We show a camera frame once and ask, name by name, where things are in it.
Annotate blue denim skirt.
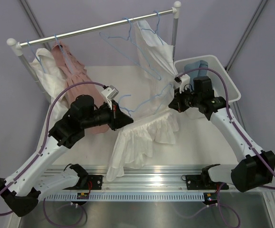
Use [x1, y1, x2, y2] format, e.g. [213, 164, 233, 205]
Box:
[184, 60, 209, 80]

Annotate blue wire hanger far left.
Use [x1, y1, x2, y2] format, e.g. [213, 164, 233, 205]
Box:
[27, 40, 46, 73]

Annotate white garment far left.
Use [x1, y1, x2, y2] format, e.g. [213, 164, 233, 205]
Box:
[30, 48, 69, 124]

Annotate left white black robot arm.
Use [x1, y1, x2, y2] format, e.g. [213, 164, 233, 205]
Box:
[0, 95, 133, 217]

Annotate blue wire hanger of pink dress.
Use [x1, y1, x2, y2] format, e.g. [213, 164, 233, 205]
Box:
[54, 34, 74, 74]

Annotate pink dress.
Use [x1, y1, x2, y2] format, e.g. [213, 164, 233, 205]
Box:
[50, 40, 112, 134]

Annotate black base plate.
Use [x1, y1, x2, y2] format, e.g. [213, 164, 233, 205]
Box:
[65, 174, 103, 190]
[182, 174, 222, 190]

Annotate white plastic basket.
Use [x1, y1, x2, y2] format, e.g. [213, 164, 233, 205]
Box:
[173, 55, 242, 119]

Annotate white slotted cable duct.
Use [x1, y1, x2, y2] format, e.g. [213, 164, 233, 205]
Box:
[46, 192, 205, 202]

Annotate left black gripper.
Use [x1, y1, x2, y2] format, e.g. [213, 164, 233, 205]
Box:
[82, 100, 133, 131]

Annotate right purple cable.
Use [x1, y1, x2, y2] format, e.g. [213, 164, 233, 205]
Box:
[175, 67, 275, 226]

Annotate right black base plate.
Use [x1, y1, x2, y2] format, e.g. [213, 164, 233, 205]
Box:
[182, 174, 222, 190]

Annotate aluminium mounting rail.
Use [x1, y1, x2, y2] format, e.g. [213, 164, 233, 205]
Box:
[42, 165, 237, 192]

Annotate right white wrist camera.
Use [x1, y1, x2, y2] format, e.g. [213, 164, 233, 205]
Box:
[174, 74, 190, 94]

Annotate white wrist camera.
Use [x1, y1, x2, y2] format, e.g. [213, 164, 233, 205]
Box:
[174, 74, 190, 94]
[101, 85, 119, 110]

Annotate blue wire hanger of skirt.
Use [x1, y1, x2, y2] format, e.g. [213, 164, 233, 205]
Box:
[99, 18, 162, 81]

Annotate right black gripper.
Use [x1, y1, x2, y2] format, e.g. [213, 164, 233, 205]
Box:
[170, 85, 202, 113]

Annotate blue wire hanger right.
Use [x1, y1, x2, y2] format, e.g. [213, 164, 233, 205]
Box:
[139, 11, 167, 47]

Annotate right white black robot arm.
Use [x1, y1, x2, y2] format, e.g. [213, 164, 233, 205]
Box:
[169, 76, 275, 192]

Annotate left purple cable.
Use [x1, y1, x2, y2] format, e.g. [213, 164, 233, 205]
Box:
[0, 81, 106, 225]

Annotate purple cable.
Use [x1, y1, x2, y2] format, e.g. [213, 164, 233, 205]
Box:
[0, 81, 106, 225]
[175, 67, 275, 226]

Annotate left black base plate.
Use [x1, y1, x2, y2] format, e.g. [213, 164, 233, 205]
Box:
[65, 174, 103, 190]

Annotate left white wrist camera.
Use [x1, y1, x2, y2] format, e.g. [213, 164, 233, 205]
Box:
[101, 85, 119, 110]

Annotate white skirt on right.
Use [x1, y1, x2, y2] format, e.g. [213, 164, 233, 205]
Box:
[134, 20, 177, 94]

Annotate white ruffled dress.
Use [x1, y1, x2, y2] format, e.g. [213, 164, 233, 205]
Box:
[106, 88, 179, 181]

